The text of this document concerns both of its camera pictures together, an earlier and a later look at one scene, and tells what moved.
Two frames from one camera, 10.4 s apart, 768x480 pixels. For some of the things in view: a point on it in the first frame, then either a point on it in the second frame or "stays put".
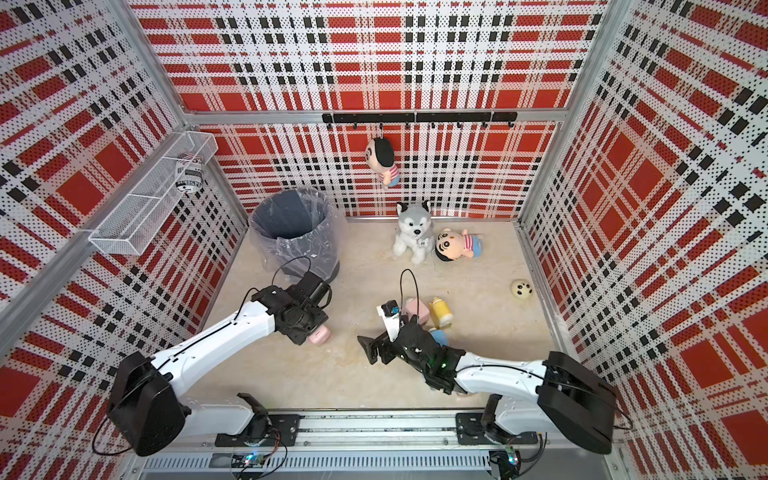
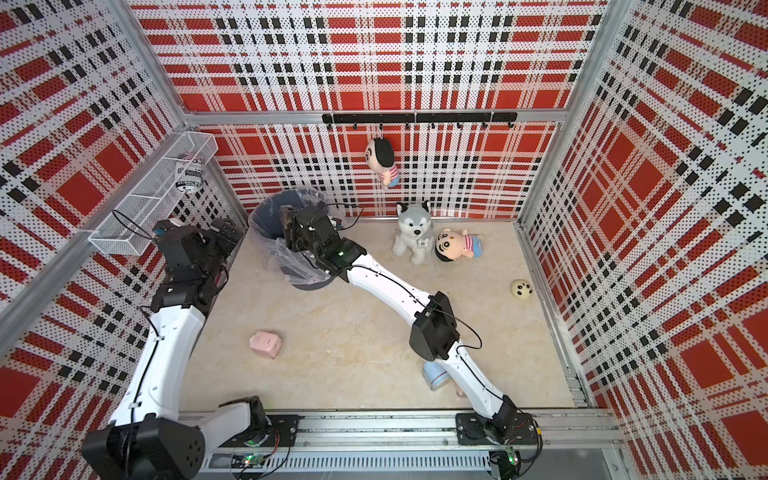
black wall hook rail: (420, 117) stays put
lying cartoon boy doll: (451, 246) stays put
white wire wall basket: (134, 222) stays put
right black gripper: (371, 352) → (291, 236)
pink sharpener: (320, 336) → (266, 343)
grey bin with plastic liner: (297, 231) stays put
